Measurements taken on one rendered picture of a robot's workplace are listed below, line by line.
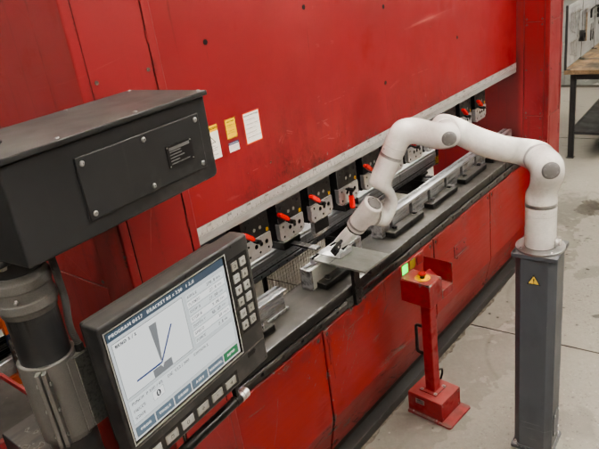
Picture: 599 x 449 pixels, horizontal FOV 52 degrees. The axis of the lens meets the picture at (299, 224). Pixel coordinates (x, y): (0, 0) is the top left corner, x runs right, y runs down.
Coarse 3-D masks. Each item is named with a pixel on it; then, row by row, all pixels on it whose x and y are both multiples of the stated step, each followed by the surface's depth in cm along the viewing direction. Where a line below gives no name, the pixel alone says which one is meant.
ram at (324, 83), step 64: (192, 0) 190; (256, 0) 212; (320, 0) 238; (384, 0) 272; (448, 0) 318; (512, 0) 381; (192, 64) 194; (256, 64) 216; (320, 64) 244; (384, 64) 280; (448, 64) 328; (512, 64) 397; (320, 128) 250; (384, 128) 288; (192, 192) 202; (256, 192) 226
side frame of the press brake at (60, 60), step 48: (0, 0) 151; (48, 0) 138; (96, 0) 143; (144, 0) 153; (0, 48) 160; (48, 48) 145; (96, 48) 145; (144, 48) 155; (0, 96) 170; (48, 96) 154; (96, 96) 147; (96, 240) 166; (144, 240) 164; (192, 240) 177; (96, 288) 178; (192, 432) 189; (240, 432) 207
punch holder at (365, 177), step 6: (378, 150) 286; (366, 156) 280; (372, 156) 283; (360, 162) 278; (366, 162) 280; (372, 162) 284; (360, 168) 279; (360, 174) 280; (366, 174) 281; (360, 180) 282; (366, 180) 282; (360, 186) 284; (366, 186) 283; (372, 186) 286
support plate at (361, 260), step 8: (352, 248) 270; (360, 248) 269; (320, 256) 267; (352, 256) 262; (360, 256) 261; (368, 256) 260; (376, 256) 259; (384, 256) 258; (328, 264) 260; (336, 264) 258; (344, 264) 257; (352, 264) 256; (360, 264) 255; (368, 264) 254; (376, 264) 254; (360, 272) 250
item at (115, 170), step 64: (64, 128) 112; (128, 128) 117; (192, 128) 131; (0, 192) 99; (64, 192) 107; (128, 192) 119; (0, 256) 108; (64, 320) 123; (64, 384) 122; (64, 448) 127
